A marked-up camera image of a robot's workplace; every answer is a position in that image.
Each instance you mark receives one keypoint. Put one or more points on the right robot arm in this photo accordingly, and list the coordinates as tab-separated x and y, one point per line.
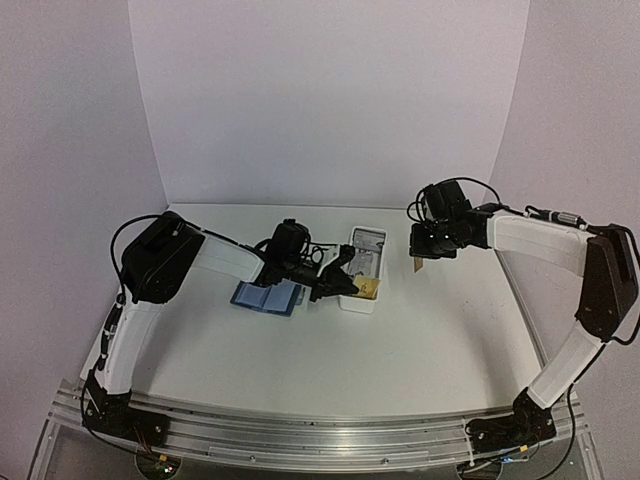
600	263

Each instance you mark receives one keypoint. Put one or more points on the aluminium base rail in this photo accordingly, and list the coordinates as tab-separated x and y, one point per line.
314	443

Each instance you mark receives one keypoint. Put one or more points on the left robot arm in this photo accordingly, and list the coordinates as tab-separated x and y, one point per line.
151	271

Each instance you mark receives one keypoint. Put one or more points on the blue card holder wallet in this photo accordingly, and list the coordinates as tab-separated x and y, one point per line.
279	300

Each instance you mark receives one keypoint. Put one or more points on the white plastic tray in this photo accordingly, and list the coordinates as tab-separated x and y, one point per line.
369	260

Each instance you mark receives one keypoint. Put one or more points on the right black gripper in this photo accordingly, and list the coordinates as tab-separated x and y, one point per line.
419	248

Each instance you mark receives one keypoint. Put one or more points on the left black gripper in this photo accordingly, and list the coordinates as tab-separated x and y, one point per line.
332	281

